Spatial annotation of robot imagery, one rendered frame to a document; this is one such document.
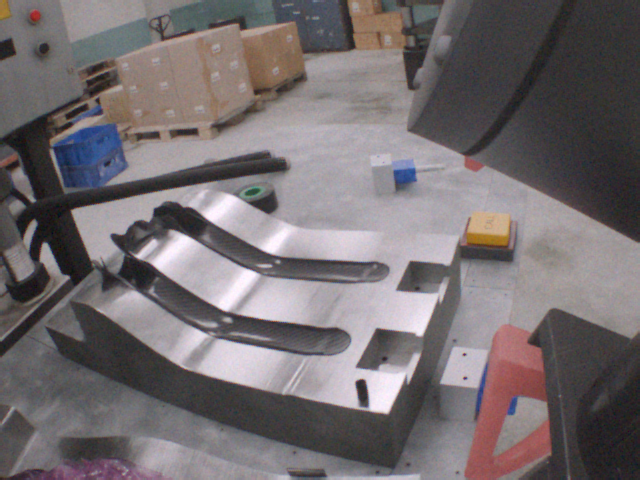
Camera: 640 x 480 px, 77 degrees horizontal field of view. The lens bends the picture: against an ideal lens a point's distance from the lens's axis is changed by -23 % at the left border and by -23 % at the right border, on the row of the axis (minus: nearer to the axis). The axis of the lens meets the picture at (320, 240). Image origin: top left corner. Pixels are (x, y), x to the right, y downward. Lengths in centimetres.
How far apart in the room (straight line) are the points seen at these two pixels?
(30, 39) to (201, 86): 325
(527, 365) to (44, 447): 44
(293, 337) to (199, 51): 382
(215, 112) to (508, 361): 418
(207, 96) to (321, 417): 396
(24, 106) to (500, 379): 105
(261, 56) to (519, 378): 488
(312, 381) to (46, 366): 45
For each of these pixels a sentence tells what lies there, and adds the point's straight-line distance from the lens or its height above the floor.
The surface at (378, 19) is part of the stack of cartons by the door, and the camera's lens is 718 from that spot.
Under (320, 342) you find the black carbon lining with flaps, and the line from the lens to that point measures 46.
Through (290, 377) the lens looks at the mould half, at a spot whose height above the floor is 89.
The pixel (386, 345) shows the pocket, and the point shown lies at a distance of 47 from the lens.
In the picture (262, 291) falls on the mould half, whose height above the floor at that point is 88.
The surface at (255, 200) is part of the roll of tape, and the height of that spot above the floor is 83.
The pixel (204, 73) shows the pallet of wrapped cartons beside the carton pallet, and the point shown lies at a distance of 423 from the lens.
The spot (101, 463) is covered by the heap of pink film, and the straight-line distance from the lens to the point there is 39.
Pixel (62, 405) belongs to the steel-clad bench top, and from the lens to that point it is 66.
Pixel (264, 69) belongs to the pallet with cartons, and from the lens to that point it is 502.
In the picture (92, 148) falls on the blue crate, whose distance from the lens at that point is 409.
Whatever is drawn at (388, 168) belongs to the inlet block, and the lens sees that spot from 86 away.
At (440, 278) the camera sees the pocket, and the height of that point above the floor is 87.
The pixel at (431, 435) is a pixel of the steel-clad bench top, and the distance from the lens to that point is 48.
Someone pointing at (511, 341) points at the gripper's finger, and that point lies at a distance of 18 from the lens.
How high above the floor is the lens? 119
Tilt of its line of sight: 30 degrees down
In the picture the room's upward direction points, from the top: 12 degrees counter-clockwise
